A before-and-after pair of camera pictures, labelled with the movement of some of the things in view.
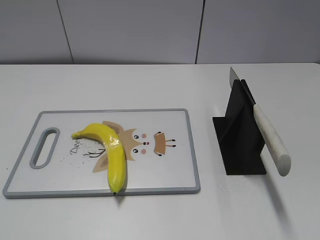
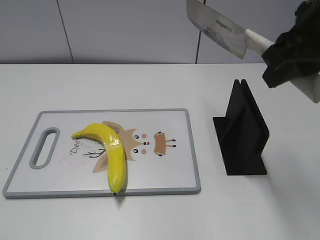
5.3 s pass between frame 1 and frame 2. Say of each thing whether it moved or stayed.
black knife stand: stayed
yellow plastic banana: stayed
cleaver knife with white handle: moved
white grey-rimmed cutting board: stayed
